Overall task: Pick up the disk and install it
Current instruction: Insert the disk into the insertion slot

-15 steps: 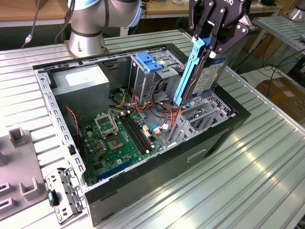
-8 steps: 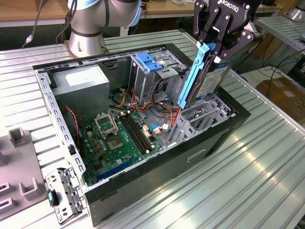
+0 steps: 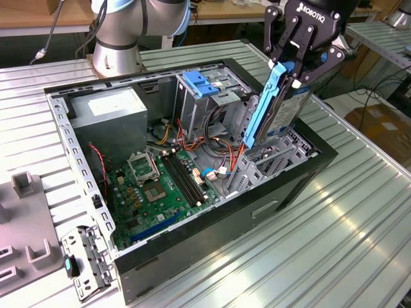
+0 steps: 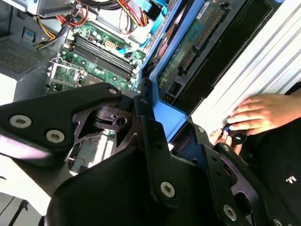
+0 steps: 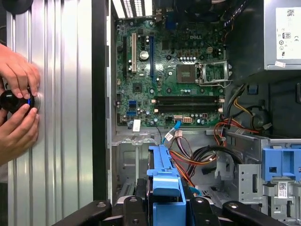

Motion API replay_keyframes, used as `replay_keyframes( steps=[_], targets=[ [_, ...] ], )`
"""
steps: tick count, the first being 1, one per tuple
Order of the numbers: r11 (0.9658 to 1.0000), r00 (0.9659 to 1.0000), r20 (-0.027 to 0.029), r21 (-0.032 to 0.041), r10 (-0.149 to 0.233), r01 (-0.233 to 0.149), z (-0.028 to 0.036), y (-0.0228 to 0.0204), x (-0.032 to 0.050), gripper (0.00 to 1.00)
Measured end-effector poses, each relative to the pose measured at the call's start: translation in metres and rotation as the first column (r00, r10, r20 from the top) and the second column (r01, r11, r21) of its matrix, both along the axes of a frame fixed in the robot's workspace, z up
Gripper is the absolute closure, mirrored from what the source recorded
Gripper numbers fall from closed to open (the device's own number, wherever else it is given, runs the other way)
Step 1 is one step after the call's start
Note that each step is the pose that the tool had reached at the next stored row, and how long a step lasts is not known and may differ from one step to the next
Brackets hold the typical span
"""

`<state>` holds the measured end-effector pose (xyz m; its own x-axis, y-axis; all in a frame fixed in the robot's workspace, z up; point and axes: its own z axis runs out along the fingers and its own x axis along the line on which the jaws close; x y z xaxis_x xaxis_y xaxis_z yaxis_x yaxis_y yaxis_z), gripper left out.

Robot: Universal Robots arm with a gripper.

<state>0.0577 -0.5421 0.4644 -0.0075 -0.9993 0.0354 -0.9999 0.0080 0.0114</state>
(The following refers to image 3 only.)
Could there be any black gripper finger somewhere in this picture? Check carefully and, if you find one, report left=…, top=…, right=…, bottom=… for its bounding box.
left=288, top=26, right=347, bottom=89
left=263, top=5, right=298, bottom=67

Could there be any hard disk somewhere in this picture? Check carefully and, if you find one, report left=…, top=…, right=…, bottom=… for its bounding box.
left=242, top=60, right=314, bottom=150

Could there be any grey metal disk bay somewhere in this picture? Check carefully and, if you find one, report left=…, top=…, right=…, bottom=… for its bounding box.
left=223, top=94, right=319, bottom=198

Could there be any brown cardboard box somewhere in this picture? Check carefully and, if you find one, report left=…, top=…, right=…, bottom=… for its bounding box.
left=345, top=102, right=411, bottom=161

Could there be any blue plastic drive latch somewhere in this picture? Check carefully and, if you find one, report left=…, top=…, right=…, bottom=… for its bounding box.
left=183, top=71, right=220, bottom=99

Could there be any grey optical drive cage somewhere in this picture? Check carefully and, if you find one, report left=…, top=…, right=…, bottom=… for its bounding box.
left=175, top=65, right=254, bottom=142

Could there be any black RAM slot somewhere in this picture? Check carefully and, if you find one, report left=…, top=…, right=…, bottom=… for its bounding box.
left=160, top=153, right=197, bottom=208
left=170, top=150, right=206, bottom=205

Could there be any metal socket cover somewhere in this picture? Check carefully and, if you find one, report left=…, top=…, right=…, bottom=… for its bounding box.
left=127, top=152, right=161, bottom=187

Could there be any grey power supply unit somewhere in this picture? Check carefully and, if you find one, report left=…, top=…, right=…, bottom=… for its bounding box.
left=66, top=86, right=149, bottom=161

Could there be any green motherboard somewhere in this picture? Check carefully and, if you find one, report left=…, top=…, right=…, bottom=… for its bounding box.
left=107, top=149, right=222, bottom=253

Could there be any black open PC case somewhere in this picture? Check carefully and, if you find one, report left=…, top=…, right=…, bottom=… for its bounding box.
left=43, top=57, right=340, bottom=305

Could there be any black case fan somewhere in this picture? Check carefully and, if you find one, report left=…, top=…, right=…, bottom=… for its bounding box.
left=86, top=142, right=115, bottom=212

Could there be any blue expansion slot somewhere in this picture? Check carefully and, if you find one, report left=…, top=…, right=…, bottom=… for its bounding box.
left=130, top=213, right=177, bottom=243

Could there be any grey parts rack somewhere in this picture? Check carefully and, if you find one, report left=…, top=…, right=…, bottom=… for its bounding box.
left=0, top=171, right=65, bottom=298

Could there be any black latch with teal strip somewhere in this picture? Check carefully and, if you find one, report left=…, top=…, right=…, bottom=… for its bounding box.
left=64, top=255, right=81, bottom=278

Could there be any wooden desk white frame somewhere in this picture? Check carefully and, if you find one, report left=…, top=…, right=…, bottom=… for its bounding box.
left=0, top=0, right=383, bottom=62

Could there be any orange wire bundle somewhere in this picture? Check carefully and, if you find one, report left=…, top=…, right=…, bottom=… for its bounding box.
left=176, top=120, right=250, bottom=176

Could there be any yellow black wire bundle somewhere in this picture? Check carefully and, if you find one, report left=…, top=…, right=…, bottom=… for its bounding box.
left=150, top=123, right=173, bottom=147

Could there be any white plug with blue wire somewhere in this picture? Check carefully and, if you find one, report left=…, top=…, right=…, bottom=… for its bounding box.
left=202, top=166, right=232, bottom=182

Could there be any thin black cable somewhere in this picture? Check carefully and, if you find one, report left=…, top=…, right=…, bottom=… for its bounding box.
left=75, top=0, right=109, bottom=60

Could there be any red black fan wire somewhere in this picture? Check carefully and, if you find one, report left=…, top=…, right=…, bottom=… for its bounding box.
left=88, top=143, right=109, bottom=196

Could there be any grey cable with metal connector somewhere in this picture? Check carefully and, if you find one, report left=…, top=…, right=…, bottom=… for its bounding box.
left=29, top=0, right=65, bottom=65

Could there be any metal expansion card bracket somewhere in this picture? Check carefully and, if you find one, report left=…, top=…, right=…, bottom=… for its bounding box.
left=60, top=224, right=116, bottom=303

